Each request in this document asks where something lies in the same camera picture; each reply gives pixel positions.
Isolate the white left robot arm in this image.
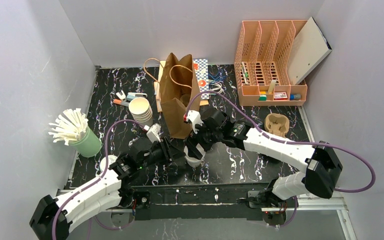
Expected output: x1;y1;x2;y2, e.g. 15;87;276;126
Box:
29;126;185;240

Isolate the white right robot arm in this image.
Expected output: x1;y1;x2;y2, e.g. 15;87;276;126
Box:
183;108;343;201

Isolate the stack of white lids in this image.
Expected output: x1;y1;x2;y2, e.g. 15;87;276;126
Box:
128;97;153;126

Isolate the green cup of stirrers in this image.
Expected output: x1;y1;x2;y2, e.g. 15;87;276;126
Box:
48;108;102;158

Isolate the orange file organizer rack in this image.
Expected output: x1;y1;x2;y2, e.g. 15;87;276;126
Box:
233;20;308;107

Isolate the white folder board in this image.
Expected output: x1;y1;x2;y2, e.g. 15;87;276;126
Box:
286;17;332;85

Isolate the checkered paper sheet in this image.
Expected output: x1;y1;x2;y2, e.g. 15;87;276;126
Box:
192;58;209;93

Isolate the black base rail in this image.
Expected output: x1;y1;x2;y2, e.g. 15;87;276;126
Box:
122;184;292;214

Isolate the brown paper bag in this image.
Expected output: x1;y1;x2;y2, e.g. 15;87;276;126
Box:
145;53;201;139

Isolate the cardboard cup carrier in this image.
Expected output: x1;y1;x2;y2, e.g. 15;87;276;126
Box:
264;113;290;138

